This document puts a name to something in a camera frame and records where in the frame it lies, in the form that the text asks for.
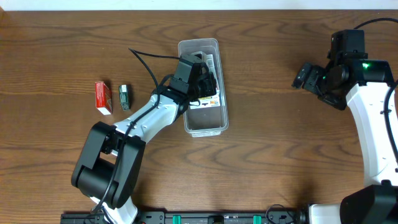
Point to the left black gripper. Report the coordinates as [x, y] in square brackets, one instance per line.
[204, 84]

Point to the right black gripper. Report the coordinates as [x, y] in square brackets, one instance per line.
[310, 78]

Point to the blue white box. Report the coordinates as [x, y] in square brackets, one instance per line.
[209, 101]

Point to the clear plastic container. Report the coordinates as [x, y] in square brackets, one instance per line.
[207, 121]

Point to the red box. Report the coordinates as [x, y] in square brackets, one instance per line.
[103, 98]

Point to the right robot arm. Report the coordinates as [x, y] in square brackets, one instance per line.
[366, 87]

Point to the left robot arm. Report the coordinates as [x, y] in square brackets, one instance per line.
[109, 163]

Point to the dark green box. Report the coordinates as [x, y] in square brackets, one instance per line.
[124, 97]

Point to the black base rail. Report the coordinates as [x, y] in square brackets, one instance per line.
[273, 215]

